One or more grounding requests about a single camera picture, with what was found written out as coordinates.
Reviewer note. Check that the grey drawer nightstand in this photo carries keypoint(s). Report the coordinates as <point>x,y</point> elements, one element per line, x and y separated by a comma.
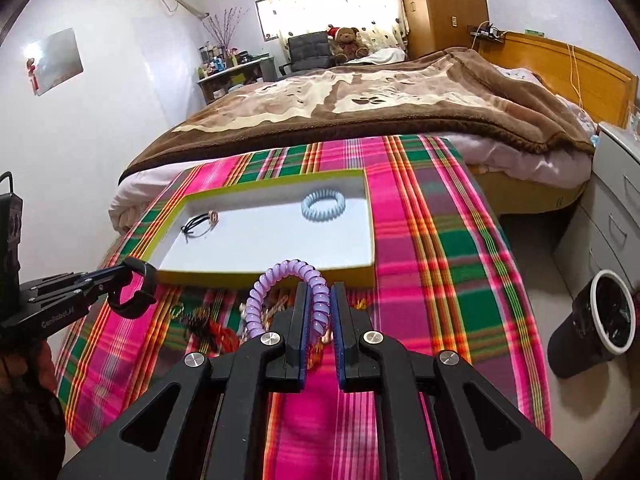
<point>607,200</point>

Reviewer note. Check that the brown claw hair clip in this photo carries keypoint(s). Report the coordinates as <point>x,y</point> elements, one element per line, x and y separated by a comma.
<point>200,322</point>

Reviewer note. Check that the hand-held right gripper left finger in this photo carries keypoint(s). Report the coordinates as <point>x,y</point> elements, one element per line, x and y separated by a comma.
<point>302,332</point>

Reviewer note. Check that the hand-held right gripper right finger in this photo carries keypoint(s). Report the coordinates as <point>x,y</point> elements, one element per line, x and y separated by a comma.
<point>341,332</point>

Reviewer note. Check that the silver wall poster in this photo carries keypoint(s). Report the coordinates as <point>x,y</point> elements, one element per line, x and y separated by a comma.
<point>57,60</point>

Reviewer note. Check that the small wall shelf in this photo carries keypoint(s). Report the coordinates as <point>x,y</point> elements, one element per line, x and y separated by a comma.
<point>487,34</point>

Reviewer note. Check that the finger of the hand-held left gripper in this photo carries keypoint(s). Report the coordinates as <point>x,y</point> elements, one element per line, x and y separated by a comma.
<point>100,275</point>
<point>75,296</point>

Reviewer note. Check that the yellow-green shallow box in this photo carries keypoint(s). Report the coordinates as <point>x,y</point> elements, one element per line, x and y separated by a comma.
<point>275,247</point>

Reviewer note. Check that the wooden wardrobe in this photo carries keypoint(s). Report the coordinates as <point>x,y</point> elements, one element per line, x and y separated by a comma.
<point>440,5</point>

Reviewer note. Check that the brown patterned blanket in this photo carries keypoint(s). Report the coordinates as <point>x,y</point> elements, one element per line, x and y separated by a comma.
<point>375,105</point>

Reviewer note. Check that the brown teddy bear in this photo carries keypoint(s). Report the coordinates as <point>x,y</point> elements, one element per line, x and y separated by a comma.
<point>345,42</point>

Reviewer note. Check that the wooden bed headboard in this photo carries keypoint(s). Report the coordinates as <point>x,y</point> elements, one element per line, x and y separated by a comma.
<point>590,70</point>

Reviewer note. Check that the cluttered desk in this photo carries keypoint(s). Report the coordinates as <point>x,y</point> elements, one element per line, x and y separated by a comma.
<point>235,74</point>

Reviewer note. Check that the dried branches bouquet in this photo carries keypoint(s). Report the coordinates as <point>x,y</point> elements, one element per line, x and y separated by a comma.
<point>225,27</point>

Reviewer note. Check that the black trash bin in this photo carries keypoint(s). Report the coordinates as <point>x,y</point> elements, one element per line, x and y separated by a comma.
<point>570,342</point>

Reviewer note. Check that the person's left forearm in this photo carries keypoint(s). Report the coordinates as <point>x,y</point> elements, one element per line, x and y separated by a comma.
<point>25,425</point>

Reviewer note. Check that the dark grey chair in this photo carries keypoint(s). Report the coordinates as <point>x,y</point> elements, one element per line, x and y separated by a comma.
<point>310,50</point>

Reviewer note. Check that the pink green plaid cloth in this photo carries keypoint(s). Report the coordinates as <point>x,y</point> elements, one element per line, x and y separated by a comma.
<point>440,260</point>

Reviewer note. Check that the group of cosmetic bottles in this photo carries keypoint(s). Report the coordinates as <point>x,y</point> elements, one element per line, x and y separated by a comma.
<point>220,62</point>

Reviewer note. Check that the yellow bed base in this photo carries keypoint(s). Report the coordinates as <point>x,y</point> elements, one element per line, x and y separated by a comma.
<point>530,197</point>

